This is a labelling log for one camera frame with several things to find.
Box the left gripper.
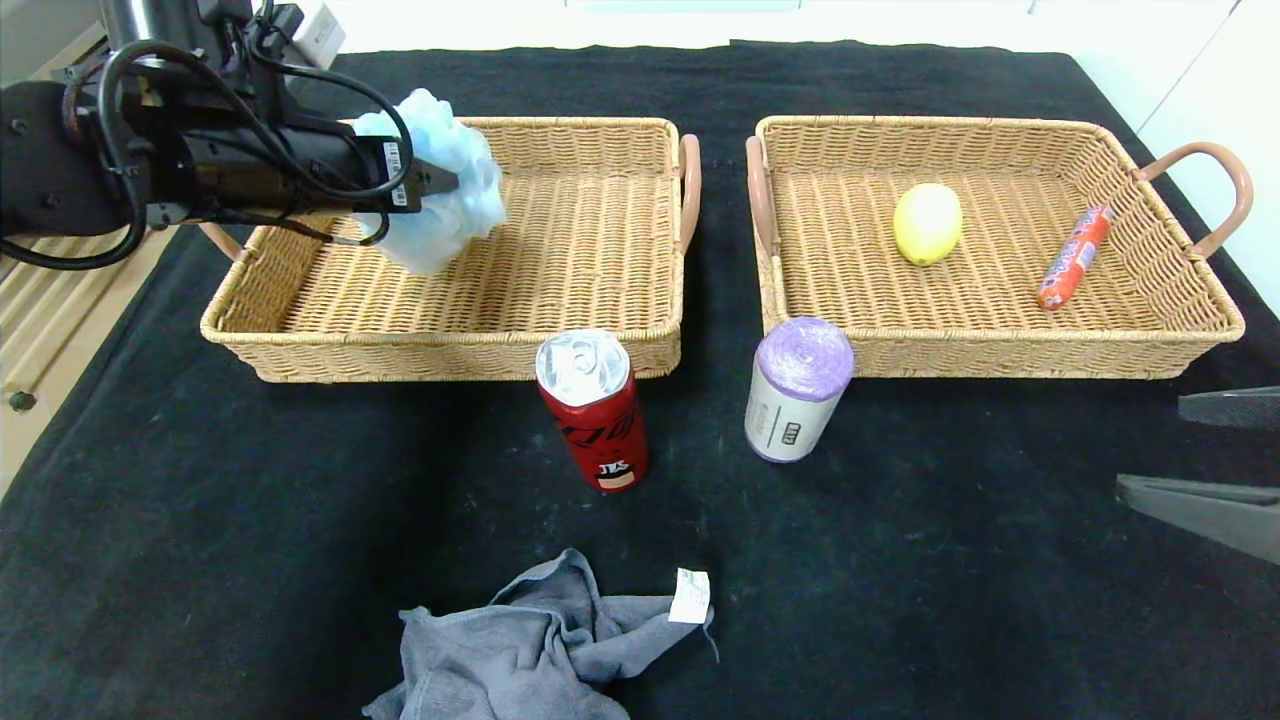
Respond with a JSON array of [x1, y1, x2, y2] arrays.
[[285, 125, 460, 214]]

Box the light blue bath sponge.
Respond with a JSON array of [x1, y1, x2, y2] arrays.
[[350, 88, 508, 277]]

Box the grey microfibre cloth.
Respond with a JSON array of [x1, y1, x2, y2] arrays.
[[362, 548, 719, 720]]

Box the yellow lemon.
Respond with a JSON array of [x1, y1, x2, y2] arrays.
[[892, 183, 963, 267]]

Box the orange sausage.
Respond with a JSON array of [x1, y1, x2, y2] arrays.
[[1036, 205, 1115, 311]]

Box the rectangular wicker basket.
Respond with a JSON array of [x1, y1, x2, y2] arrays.
[[198, 117, 703, 384], [744, 115, 1254, 381]]

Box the white table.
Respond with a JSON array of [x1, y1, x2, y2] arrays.
[[330, 0, 1131, 56]]

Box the red soda can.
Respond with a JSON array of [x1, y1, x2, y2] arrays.
[[535, 329, 649, 495]]

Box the wooden rack on wheels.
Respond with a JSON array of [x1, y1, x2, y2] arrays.
[[0, 228, 176, 413]]

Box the purple trash bag roll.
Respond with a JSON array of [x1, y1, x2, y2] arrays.
[[743, 317, 856, 464]]

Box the black table cloth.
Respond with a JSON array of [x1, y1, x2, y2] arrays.
[[0, 40, 1280, 720]]

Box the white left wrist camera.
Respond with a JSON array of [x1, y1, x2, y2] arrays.
[[290, 0, 348, 71]]

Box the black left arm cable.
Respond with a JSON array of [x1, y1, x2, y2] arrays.
[[0, 0, 416, 273]]

